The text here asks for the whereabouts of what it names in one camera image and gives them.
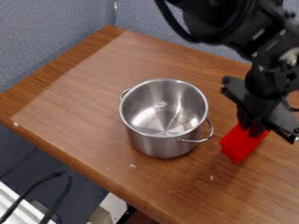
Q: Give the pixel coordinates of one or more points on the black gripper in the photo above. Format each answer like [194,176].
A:
[261,97]

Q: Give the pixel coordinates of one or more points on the red plastic block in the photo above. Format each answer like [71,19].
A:
[238,144]

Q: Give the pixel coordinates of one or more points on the stainless steel pot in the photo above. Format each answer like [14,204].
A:
[165,112]

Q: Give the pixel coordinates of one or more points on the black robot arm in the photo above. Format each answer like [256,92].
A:
[261,30]

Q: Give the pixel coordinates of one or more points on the white box below table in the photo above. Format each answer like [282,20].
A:
[29,213]

